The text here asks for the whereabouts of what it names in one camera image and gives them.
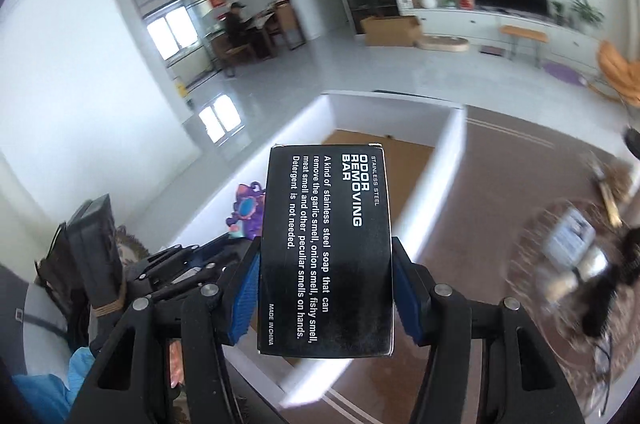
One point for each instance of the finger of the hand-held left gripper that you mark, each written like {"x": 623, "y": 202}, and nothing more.
{"x": 190, "y": 275}
{"x": 180, "y": 254}

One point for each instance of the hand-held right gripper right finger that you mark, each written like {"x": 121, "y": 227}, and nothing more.
{"x": 407, "y": 299}

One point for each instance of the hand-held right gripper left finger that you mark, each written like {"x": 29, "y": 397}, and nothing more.
{"x": 242, "y": 299}

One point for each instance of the black printed soap box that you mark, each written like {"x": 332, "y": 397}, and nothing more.
{"x": 325, "y": 254}

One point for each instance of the white storage box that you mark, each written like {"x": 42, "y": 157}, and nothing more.
{"x": 280, "y": 129}

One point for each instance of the black printed socks bundle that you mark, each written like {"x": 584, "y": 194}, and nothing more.
{"x": 602, "y": 294}

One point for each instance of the purple cartoon toy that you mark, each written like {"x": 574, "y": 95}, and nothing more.
{"x": 246, "y": 211}

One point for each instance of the large wicker basket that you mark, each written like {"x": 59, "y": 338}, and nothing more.
{"x": 535, "y": 294}

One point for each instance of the white packet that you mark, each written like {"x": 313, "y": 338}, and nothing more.
{"x": 570, "y": 236}

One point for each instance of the wooden dining table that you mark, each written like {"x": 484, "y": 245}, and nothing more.
{"x": 257, "y": 36}

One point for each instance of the wooden dining chair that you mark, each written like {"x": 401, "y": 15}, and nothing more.
{"x": 290, "y": 24}

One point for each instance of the round beige pet bed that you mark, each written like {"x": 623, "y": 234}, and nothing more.
{"x": 442, "y": 44}

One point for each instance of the cardboard box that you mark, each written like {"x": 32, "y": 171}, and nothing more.
{"x": 390, "y": 31}

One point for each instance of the purple round mat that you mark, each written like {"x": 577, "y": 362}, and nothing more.
{"x": 562, "y": 73}

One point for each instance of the white television cabinet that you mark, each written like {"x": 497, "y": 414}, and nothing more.
{"x": 470, "y": 24}

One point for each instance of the wooden bench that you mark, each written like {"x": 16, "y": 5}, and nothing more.
{"x": 522, "y": 34}

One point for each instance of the orange lounge chair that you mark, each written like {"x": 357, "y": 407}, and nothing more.
{"x": 620, "y": 71}

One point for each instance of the small dark potted plant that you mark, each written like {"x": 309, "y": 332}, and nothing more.
{"x": 557, "y": 11}

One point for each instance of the large leafy potted plant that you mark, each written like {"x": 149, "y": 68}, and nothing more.
{"x": 585, "y": 11}

